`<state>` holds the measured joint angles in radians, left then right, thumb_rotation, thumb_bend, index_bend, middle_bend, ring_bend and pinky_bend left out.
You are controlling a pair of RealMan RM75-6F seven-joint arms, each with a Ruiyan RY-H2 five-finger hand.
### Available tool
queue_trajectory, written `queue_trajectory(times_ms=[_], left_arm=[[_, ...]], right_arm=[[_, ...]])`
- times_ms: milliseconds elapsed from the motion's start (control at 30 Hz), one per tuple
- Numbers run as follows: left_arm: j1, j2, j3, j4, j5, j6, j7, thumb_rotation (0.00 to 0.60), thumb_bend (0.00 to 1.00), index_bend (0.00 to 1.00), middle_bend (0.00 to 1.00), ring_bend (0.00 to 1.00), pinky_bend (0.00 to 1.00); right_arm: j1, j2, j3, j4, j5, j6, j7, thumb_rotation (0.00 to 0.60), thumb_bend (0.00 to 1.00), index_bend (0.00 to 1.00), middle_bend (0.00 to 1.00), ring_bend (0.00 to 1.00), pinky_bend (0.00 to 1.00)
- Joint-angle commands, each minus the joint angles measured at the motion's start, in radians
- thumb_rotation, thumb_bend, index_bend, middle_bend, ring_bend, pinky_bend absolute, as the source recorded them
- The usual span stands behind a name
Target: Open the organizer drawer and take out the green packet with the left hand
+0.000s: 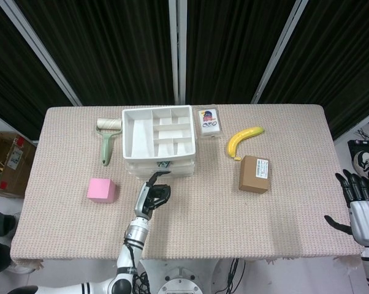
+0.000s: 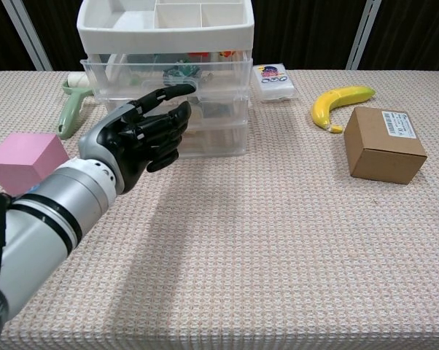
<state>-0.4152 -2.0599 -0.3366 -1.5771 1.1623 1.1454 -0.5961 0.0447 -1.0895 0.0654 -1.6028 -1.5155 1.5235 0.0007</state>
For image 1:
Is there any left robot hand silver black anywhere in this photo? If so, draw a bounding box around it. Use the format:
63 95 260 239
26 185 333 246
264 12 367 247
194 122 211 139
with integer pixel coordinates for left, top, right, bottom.
134 170 173 220

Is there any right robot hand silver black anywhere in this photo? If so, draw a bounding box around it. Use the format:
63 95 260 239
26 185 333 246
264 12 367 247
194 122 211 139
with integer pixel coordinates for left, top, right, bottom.
324 169 369 247

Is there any white drawer organizer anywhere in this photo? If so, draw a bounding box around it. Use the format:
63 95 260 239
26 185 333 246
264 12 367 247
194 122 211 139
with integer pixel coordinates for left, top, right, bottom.
121 104 198 180

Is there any brown cardboard box with label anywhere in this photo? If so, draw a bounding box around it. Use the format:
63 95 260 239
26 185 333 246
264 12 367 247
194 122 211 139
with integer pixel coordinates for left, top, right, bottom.
238 155 271 194

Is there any pink cube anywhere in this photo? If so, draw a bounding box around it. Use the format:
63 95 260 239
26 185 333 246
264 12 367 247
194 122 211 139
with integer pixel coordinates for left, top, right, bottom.
86 178 117 204

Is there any white black sneaker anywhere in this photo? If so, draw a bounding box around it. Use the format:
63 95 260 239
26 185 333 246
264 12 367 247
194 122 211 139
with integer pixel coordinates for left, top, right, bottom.
352 149 369 184

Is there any black equipment case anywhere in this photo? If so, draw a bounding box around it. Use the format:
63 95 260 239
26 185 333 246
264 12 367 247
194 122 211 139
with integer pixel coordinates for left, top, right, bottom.
347 139 369 160

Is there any beige woven tablecloth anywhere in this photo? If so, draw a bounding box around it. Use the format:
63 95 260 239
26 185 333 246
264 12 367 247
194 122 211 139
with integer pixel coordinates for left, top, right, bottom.
11 104 367 271

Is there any white packaged card pack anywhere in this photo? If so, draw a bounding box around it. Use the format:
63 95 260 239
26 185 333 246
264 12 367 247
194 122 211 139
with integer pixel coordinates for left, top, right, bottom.
196 107 226 138

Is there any yellow banana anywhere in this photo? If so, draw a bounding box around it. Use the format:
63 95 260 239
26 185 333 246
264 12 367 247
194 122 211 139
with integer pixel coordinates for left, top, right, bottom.
227 126 265 162

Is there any white person shoe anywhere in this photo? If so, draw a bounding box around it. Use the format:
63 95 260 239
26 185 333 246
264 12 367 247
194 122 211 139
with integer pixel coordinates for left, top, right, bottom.
8 259 32 274

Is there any black pleated curtain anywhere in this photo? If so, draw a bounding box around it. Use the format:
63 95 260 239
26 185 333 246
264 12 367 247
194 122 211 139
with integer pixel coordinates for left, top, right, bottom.
0 0 75 139
257 0 369 140
14 0 177 107
186 0 296 105

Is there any green handled lint roller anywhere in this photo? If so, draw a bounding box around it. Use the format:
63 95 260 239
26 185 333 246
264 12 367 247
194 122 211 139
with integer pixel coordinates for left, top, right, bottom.
95 118 123 167

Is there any black cable bundle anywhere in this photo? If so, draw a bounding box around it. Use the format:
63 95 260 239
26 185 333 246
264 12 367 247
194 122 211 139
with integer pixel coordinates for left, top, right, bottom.
132 269 151 294
216 258 246 294

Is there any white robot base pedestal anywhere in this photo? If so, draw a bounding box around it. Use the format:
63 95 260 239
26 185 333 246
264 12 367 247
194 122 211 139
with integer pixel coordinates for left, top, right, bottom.
140 259 223 294

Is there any grey metal frame pole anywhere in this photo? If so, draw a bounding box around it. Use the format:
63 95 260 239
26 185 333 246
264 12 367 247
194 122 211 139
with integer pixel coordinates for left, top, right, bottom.
0 0 82 107
251 0 310 104
168 0 189 104

